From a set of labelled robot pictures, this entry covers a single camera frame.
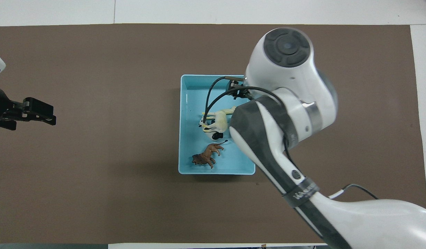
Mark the black and white panda toy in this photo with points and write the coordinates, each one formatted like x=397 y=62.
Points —
x=218 y=136

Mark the light blue storage box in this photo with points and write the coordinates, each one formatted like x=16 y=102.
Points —
x=192 y=100

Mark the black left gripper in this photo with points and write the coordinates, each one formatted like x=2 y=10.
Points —
x=1 y=110

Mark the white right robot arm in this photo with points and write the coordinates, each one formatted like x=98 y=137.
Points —
x=289 y=86

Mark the brown table mat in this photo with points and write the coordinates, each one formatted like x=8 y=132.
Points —
x=95 y=190

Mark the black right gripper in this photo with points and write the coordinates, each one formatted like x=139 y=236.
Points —
x=237 y=86

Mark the brown lion toy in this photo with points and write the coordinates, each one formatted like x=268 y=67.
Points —
x=207 y=155

